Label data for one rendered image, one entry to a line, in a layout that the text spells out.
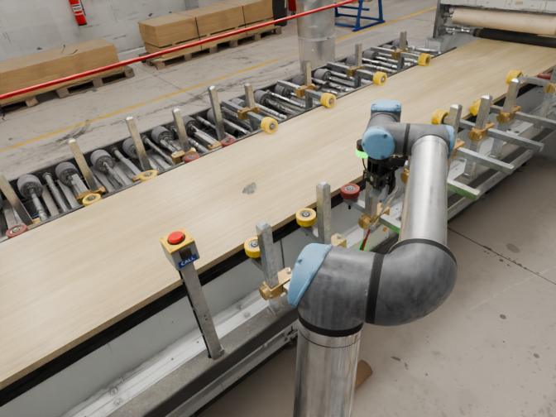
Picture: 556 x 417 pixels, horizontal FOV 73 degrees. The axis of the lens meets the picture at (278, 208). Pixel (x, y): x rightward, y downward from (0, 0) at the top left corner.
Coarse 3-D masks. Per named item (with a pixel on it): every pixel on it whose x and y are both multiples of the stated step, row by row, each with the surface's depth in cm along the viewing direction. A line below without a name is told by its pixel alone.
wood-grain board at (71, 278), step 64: (448, 64) 271; (512, 64) 259; (320, 128) 210; (128, 192) 177; (192, 192) 172; (256, 192) 167; (0, 256) 149; (64, 256) 145; (128, 256) 141; (0, 320) 123; (64, 320) 120; (0, 384) 106
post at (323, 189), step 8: (320, 184) 124; (328, 184) 124; (320, 192) 124; (328, 192) 125; (320, 200) 127; (328, 200) 127; (320, 208) 129; (328, 208) 129; (320, 216) 131; (328, 216) 131; (320, 224) 133; (328, 224) 134; (320, 232) 136; (328, 232) 136; (320, 240) 138; (328, 240) 138
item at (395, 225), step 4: (344, 200) 165; (348, 200) 163; (352, 200) 162; (356, 200) 161; (360, 200) 161; (348, 204) 164; (352, 204) 162; (356, 204) 160; (360, 204) 159; (364, 204) 159; (356, 208) 162; (360, 208) 159; (364, 208) 157; (364, 212) 158; (384, 216) 152; (388, 216) 151; (380, 220) 152; (384, 220) 150; (388, 220) 149; (392, 220) 149; (396, 220) 149; (384, 224) 151; (388, 224) 149; (392, 224) 147; (396, 224) 147; (392, 228) 149; (396, 228) 147
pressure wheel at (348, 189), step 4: (348, 184) 164; (352, 184) 163; (344, 188) 162; (348, 188) 161; (352, 188) 162; (356, 188) 161; (344, 192) 159; (348, 192) 159; (352, 192) 159; (356, 192) 159; (344, 196) 160; (348, 196) 159; (352, 196) 159; (356, 196) 160; (348, 208) 168
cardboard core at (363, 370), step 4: (360, 360) 189; (360, 364) 185; (364, 364) 185; (368, 364) 185; (360, 368) 184; (364, 368) 184; (368, 368) 184; (360, 372) 182; (364, 372) 183; (368, 372) 184; (356, 376) 181; (360, 376) 181; (364, 376) 182; (356, 380) 180; (360, 380) 181; (364, 380) 183; (356, 384) 180; (360, 384) 182
